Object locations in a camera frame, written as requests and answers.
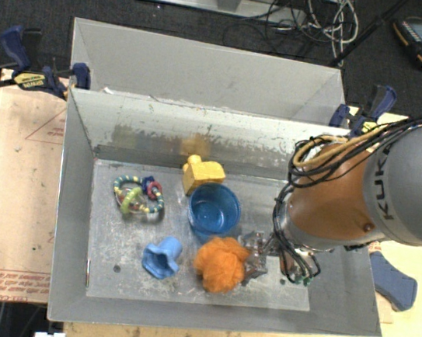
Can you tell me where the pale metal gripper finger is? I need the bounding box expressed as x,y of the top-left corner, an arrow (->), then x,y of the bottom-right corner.
240,249 -> 272,290
238,228 -> 268,254

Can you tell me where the orange fluffy cloth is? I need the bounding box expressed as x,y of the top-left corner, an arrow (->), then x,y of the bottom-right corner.
188,231 -> 253,299

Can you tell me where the blue plastic bowl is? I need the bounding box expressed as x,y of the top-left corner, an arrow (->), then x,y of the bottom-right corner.
183,179 -> 246,248

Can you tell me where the yellow toy block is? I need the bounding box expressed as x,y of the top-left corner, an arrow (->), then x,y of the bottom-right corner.
178,153 -> 229,202

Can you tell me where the light blue toy cup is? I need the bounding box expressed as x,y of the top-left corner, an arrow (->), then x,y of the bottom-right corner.
139,232 -> 186,283

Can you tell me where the grey metal bin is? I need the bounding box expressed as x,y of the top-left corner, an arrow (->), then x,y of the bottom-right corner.
30,16 -> 422,337

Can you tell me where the brown cardboard board, red print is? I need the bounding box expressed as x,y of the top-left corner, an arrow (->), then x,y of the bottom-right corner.
0,67 -> 82,312

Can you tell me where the multicolour ring rattle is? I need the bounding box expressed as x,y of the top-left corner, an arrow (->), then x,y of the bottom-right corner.
108,170 -> 170,226

